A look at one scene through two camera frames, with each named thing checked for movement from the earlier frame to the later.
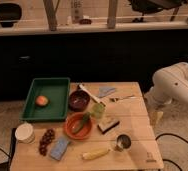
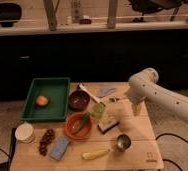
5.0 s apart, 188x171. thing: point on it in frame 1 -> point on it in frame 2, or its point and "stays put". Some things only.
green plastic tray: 47,99 stays put
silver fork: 117,99 stays put
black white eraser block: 108,125 stays put
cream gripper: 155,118 -> 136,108
